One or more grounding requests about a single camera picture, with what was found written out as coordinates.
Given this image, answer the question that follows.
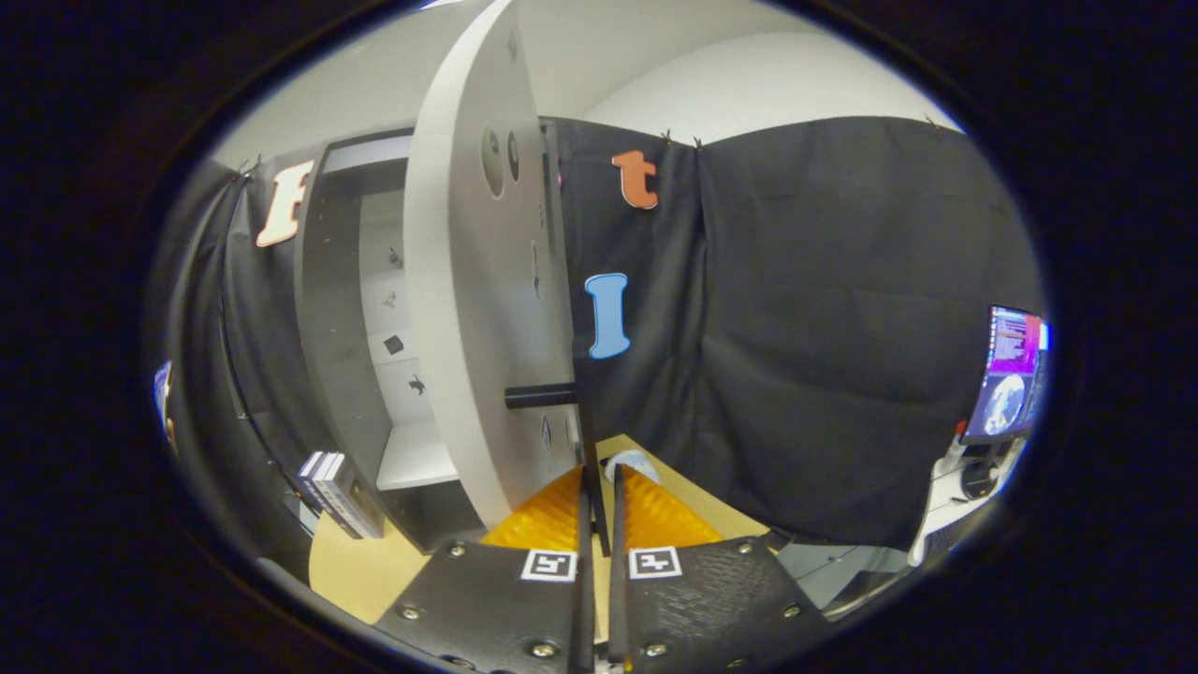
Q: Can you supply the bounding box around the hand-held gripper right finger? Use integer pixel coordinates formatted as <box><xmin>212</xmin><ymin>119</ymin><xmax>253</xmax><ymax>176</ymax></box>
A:
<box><xmin>607</xmin><ymin>464</ymin><xmax>836</xmax><ymax>674</ymax></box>

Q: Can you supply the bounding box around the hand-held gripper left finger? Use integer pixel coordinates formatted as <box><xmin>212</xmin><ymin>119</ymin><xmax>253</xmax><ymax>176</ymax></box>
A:
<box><xmin>373</xmin><ymin>464</ymin><xmax>597</xmax><ymax>674</ymax></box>

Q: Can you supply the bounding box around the small silvery blue tube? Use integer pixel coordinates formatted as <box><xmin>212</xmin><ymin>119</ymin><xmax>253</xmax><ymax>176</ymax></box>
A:
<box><xmin>604</xmin><ymin>449</ymin><xmax>661</xmax><ymax>486</ymax></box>

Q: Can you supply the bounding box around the white cabinet door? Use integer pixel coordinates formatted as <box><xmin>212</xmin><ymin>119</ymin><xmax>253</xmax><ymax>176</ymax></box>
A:
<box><xmin>402</xmin><ymin>0</ymin><xmax>611</xmax><ymax>555</ymax></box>

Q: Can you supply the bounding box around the blue-grey upright book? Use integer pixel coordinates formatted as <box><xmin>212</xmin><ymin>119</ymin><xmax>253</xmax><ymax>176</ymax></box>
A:
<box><xmin>332</xmin><ymin>454</ymin><xmax>386</xmax><ymax>541</ymax></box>

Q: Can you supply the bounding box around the white upright book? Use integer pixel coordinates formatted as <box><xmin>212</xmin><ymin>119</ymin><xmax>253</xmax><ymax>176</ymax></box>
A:
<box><xmin>314</xmin><ymin>451</ymin><xmax>361</xmax><ymax>536</ymax></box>

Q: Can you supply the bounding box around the white side desk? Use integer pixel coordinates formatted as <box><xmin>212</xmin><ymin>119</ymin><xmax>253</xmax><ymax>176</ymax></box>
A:
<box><xmin>908</xmin><ymin>440</ymin><xmax>1030</xmax><ymax>567</ymax></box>

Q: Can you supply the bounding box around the grey cabinet body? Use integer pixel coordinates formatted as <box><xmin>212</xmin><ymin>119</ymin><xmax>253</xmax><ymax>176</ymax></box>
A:
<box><xmin>293</xmin><ymin>126</ymin><xmax>488</xmax><ymax>555</ymax></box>

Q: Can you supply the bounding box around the computer monitor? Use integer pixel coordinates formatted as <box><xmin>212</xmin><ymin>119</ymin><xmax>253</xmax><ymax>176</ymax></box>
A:
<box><xmin>959</xmin><ymin>304</ymin><xmax>1051</xmax><ymax>446</ymax></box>

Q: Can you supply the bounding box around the blue printed card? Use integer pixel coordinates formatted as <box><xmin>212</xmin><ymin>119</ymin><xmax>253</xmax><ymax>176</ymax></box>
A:
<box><xmin>153</xmin><ymin>360</ymin><xmax>179</xmax><ymax>455</ymax></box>

